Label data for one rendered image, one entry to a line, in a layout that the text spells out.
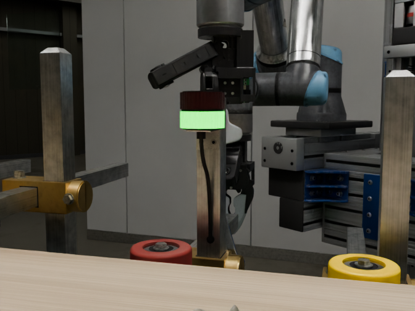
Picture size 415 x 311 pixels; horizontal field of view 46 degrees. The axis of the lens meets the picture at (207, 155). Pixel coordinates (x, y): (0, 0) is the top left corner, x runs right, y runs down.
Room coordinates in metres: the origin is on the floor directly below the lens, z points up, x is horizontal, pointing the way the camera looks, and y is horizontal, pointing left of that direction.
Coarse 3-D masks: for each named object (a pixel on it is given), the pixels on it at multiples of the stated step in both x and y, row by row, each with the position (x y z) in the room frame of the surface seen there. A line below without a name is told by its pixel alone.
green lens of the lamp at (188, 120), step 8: (184, 112) 0.64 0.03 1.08; (192, 112) 0.63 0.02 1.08; (200, 112) 0.63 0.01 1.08; (208, 112) 0.63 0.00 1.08; (216, 112) 0.64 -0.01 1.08; (224, 112) 0.66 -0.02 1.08; (184, 120) 0.64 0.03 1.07; (192, 120) 0.63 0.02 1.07; (200, 120) 0.63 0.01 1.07; (208, 120) 0.63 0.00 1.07; (216, 120) 0.64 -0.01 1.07; (224, 120) 0.66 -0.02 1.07; (192, 128) 0.63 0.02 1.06; (200, 128) 0.63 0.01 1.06; (208, 128) 0.63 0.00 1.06
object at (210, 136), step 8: (184, 128) 0.65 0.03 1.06; (216, 128) 0.64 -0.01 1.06; (200, 136) 0.65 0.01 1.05; (208, 136) 0.69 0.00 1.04; (216, 136) 0.68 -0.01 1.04; (200, 144) 0.65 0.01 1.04; (208, 144) 0.69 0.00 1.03; (216, 144) 0.68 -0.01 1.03; (200, 152) 0.66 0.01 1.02; (208, 176) 0.67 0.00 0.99; (208, 184) 0.68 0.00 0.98; (208, 192) 0.68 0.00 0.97; (208, 200) 0.68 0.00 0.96; (208, 208) 0.68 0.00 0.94; (208, 216) 0.68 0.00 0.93; (208, 224) 0.68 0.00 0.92; (208, 232) 0.68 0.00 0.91; (208, 240) 0.69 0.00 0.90
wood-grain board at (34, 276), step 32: (0, 256) 0.60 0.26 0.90; (32, 256) 0.60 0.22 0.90; (64, 256) 0.60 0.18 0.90; (0, 288) 0.49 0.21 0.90; (32, 288) 0.49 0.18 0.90; (64, 288) 0.49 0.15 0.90; (96, 288) 0.49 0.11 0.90; (128, 288) 0.49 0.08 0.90; (160, 288) 0.49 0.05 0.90; (192, 288) 0.49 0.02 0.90; (224, 288) 0.49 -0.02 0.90; (256, 288) 0.49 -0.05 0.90; (288, 288) 0.49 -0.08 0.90; (320, 288) 0.49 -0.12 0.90; (352, 288) 0.49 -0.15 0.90; (384, 288) 0.49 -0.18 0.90
